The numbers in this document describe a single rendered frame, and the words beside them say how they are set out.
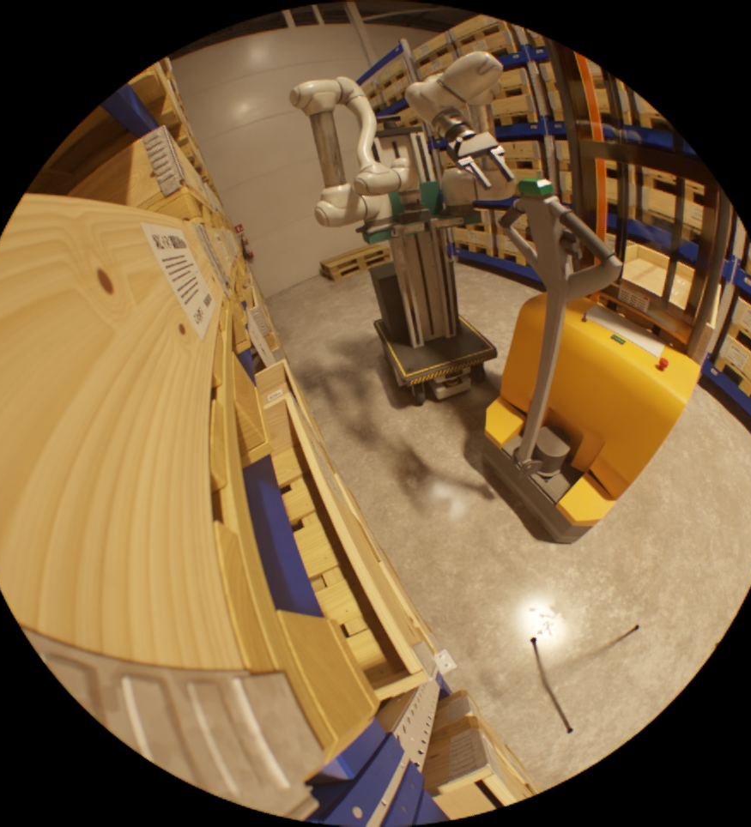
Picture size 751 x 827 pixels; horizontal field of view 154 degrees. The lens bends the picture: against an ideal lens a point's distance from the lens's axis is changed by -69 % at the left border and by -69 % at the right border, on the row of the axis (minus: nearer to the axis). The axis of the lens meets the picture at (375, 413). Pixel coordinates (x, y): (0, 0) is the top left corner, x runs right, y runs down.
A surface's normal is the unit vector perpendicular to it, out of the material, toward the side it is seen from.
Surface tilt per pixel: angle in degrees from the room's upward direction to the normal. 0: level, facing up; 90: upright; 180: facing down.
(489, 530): 0
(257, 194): 90
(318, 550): 0
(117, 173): 90
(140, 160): 90
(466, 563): 0
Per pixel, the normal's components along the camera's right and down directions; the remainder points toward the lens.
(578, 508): -0.54, -0.45
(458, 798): -0.24, -0.67
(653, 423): -0.90, 0.25
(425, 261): 0.22, 0.66
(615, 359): -0.78, -0.15
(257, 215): 0.43, 0.57
